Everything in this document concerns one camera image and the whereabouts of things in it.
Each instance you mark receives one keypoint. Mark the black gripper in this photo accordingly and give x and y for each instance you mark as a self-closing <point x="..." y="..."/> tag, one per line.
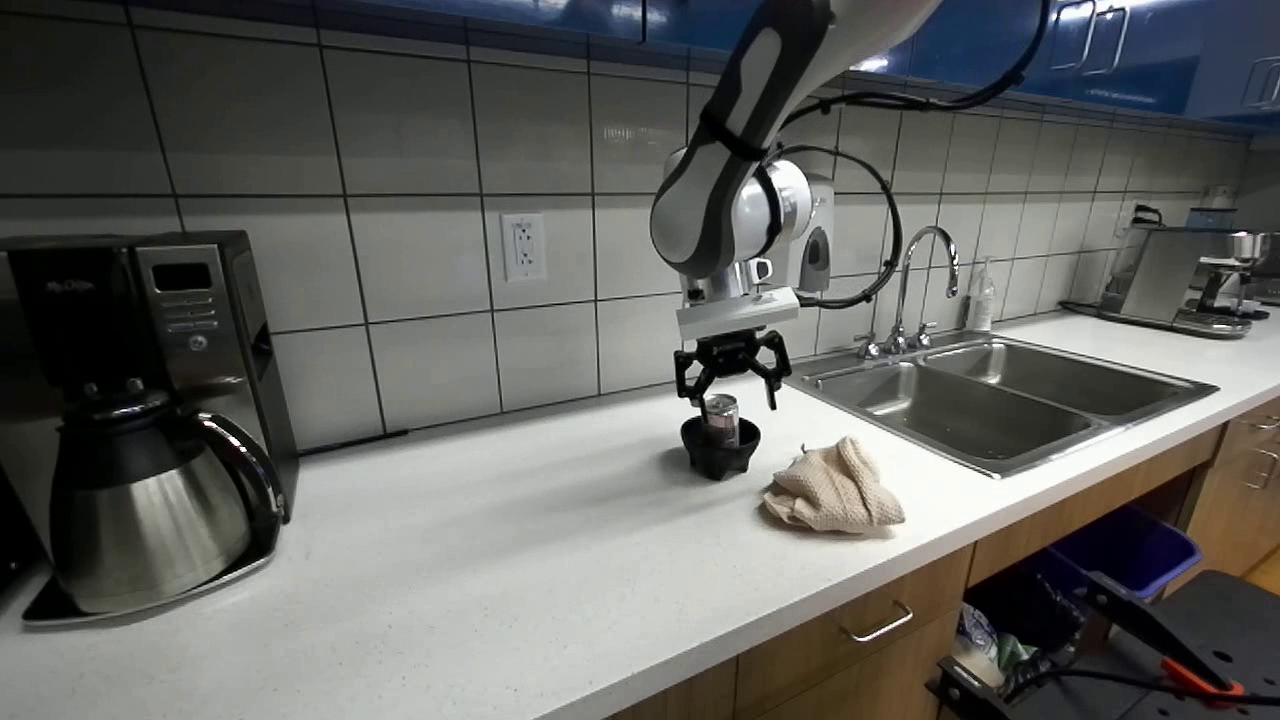
<point x="731" y="353"/>

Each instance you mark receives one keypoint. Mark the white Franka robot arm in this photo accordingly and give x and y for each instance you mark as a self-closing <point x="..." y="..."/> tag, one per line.
<point x="727" y="200"/>

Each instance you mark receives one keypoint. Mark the beige waffle dish cloth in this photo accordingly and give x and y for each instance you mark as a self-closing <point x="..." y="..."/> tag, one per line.
<point x="835" y="495"/>

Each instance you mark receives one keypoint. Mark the chrome sink faucet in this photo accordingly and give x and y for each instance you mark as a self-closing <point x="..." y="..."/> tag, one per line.
<point x="910" y="295"/>

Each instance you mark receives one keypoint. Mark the stainless steel double sink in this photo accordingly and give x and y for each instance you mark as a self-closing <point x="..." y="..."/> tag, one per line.
<point x="987" y="414"/>

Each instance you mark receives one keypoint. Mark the small soap bottle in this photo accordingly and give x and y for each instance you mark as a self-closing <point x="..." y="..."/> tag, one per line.
<point x="980" y="311"/>

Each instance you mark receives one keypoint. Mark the wooden base cabinet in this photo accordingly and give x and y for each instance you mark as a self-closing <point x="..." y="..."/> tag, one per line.
<point x="802" y="665"/>

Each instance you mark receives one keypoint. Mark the crumpled plastic bag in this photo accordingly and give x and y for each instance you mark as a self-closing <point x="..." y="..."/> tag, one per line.
<point x="1002" y="654"/>

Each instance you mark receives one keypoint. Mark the blue plastic bin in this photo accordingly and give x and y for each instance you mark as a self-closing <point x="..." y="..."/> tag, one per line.
<point x="1135" y="553"/>

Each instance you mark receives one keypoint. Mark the silver espresso machine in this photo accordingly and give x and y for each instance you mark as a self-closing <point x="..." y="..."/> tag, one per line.
<point x="1172" y="282"/>

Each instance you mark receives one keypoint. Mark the black stand with orange clamp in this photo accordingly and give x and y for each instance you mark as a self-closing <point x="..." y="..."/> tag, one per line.
<point x="1200" y="624"/>

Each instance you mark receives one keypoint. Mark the blue upper cabinets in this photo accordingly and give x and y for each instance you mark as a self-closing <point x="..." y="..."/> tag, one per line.
<point x="1172" y="82"/>

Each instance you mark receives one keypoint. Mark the black drip coffee maker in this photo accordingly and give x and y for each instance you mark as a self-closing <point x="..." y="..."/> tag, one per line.
<point x="174" y="304"/>

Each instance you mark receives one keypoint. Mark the steel coffee carafe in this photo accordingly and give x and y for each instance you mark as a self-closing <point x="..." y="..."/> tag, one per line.
<point x="146" y="513"/>

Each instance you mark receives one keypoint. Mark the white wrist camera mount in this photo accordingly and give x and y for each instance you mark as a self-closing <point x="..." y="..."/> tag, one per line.
<point x="738" y="315"/>

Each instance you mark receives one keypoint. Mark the white wall outlet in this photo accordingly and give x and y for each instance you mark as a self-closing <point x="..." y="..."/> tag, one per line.
<point x="526" y="245"/>

